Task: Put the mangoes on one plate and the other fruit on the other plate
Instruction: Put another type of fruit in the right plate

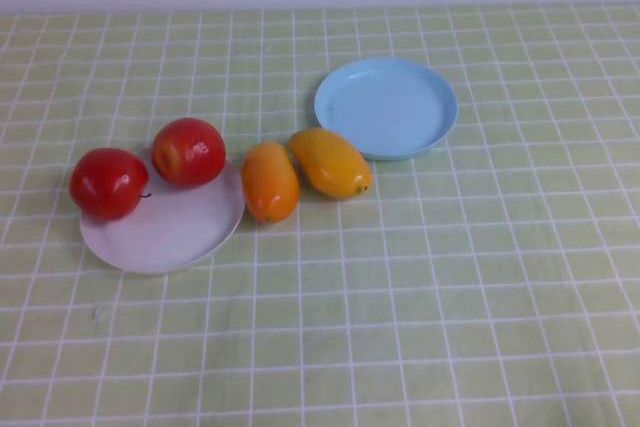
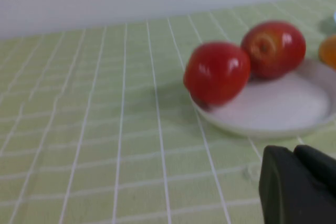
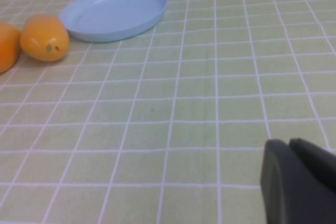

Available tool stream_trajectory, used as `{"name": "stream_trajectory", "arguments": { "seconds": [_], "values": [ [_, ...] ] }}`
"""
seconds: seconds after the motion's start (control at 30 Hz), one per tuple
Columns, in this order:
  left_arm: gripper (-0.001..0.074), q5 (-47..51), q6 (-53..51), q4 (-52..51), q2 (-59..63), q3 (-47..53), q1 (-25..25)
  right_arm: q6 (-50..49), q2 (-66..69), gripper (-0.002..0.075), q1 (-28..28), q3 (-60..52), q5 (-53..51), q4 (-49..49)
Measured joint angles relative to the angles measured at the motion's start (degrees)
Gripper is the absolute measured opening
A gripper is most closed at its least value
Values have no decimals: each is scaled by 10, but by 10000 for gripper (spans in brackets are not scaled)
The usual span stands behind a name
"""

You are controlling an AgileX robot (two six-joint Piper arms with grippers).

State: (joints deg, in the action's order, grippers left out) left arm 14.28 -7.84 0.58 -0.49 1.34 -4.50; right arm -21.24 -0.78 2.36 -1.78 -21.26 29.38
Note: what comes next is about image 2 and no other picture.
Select green checked tablecloth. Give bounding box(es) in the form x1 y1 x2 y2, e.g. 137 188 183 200
0 0 336 224

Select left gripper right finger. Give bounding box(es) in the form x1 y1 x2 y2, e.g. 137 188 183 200
293 144 336 195

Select orange mango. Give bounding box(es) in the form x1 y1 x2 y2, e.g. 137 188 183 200
318 34 336 70

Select white plate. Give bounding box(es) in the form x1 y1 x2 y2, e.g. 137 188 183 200
188 58 336 140

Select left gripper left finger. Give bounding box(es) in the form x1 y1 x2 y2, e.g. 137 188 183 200
258 145 336 224

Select red apple with yellowish dimple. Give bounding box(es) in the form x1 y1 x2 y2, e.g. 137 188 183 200
240 20 307 80

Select red apple with stem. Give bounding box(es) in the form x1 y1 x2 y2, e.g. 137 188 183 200
183 41 251 109

